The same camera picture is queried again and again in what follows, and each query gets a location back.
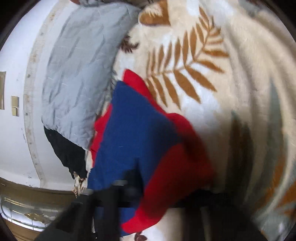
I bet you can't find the grey quilted pillow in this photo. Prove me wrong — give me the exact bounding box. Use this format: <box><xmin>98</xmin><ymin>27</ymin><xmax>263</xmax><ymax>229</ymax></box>
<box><xmin>42</xmin><ymin>2</ymin><xmax>140</xmax><ymax>149</ymax></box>

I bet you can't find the gold wall switch plate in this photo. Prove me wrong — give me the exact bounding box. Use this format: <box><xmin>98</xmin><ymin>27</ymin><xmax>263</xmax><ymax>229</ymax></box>
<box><xmin>11</xmin><ymin>96</ymin><xmax>19</xmax><ymax>116</ymax></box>

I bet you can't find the brown wooden wardrobe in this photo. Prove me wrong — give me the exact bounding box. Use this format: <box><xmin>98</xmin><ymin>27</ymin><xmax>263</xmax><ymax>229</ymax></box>
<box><xmin>1</xmin><ymin>178</ymin><xmax>75</xmax><ymax>240</ymax></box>

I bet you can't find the red and blue knit sweater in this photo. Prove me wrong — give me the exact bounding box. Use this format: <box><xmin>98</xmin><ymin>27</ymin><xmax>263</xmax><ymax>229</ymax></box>
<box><xmin>88</xmin><ymin>70</ymin><xmax>215</xmax><ymax>235</ymax></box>

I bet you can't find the white bed headboard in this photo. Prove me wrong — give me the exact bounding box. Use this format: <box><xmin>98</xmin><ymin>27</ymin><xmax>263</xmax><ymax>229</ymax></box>
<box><xmin>1</xmin><ymin>1</ymin><xmax>78</xmax><ymax>191</ymax></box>

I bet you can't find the black clothing pile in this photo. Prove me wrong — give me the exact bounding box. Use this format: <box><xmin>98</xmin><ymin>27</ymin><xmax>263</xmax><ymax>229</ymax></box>
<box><xmin>44</xmin><ymin>127</ymin><xmax>87</xmax><ymax>179</ymax></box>

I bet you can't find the cream leaf-print fleece blanket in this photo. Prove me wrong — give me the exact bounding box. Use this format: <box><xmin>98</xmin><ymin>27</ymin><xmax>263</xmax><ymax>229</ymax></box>
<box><xmin>113</xmin><ymin>1</ymin><xmax>295</xmax><ymax>240</ymax></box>

